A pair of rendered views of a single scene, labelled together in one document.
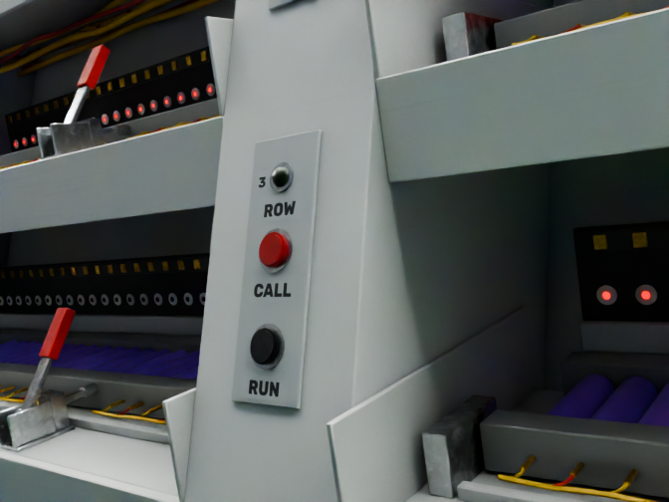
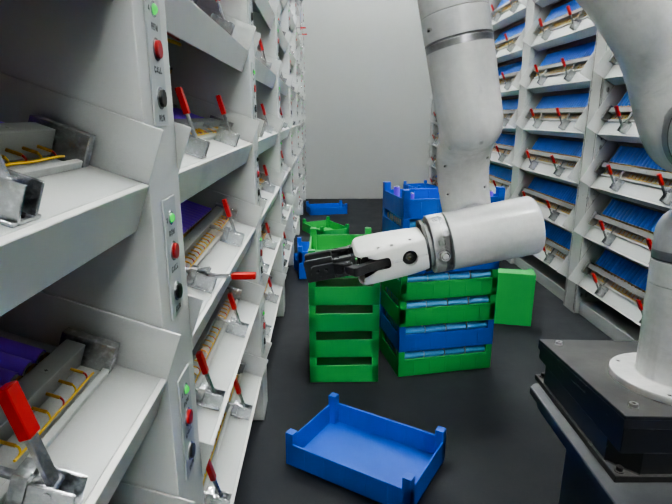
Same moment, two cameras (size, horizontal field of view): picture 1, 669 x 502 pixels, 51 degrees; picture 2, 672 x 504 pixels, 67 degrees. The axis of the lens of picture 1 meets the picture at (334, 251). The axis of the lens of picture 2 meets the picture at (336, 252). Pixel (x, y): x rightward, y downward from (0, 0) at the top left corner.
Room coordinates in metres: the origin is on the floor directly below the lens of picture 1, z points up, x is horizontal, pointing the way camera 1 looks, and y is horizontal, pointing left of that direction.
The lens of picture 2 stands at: (0.95, 1.06, 0.76)
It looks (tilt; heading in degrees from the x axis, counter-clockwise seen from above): 15 degrees down; 230
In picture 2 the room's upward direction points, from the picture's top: straight up
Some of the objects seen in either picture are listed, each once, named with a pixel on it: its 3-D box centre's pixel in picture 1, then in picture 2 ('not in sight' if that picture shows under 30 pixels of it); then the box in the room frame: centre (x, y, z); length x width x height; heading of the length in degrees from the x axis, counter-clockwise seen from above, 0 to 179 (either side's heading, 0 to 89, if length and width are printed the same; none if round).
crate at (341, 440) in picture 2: not in sight; (366, 445); (0.25, 0.35, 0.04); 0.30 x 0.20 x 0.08; 109
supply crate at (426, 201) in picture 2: not in sight; (441, 197); (-0.26, 0.11, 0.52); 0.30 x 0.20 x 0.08; 151
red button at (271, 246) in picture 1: (277, 251); not in sight; (0.31, 0.03, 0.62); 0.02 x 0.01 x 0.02; 51
